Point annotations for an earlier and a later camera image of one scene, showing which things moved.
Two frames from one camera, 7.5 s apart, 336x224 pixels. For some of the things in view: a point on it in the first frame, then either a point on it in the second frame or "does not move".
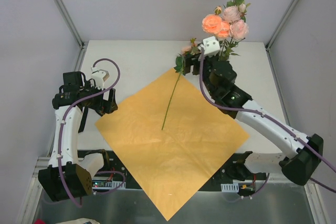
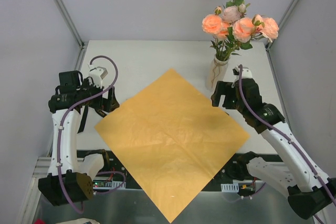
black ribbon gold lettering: x=83 y=119 does not move
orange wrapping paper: x=172 y=138 does not move
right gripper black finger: x=189 y=61 -> x=220 y=90
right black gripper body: x=196 y=62 -> x=226 y=96
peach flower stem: x=179 y=68 -> x=245 y=29
